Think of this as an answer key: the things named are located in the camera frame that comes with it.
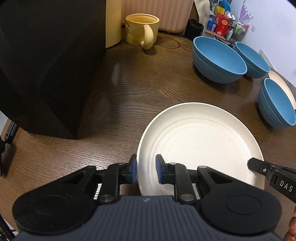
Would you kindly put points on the blue box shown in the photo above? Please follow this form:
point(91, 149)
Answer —
point(211, 24)

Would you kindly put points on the black clamp stand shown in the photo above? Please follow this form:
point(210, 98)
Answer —
point(9, 134)

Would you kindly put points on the white panel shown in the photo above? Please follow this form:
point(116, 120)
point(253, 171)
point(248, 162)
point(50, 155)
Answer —
point(266, 59)

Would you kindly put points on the cream thermal jug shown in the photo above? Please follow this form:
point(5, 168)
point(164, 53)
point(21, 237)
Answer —
point(113, 23)

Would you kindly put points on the person's right hand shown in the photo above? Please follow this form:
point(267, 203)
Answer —
point(292, 234)

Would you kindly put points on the black paper bag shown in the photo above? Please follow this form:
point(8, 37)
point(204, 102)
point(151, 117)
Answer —
point(46, 69)

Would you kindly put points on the purple wing wall sticker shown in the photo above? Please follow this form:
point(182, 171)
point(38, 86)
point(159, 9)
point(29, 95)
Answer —
point(245, 11)

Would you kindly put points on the white bottle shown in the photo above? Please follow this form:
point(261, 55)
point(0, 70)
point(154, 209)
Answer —
point(230, 34)

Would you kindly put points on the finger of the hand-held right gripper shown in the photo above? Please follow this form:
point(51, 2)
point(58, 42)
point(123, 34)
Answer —
point(257, 165)

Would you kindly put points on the red box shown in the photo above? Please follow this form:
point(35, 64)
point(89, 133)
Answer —
point(222, 24)

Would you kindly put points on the yellow mug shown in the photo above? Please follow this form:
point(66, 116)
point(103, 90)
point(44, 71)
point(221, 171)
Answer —
point(138, 30)

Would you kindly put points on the pink suitcase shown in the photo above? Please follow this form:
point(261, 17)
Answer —
point(157, 14)

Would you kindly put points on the blue bowl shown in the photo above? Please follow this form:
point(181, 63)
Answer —
point(277, 104)
point(253, 60)
point(218, 59)

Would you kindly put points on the beige cloth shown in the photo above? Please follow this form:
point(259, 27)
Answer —
point(201, 11)

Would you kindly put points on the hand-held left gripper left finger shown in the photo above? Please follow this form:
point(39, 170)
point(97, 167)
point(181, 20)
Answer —
point(133, 168)

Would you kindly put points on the cream plate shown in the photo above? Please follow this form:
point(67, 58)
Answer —
point(198, 139)
point(283, 87)

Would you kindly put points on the black cylindrical cup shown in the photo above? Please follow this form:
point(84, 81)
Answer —
point(194, 30)

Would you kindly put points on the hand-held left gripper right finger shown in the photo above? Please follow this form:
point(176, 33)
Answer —
point(159, 169)

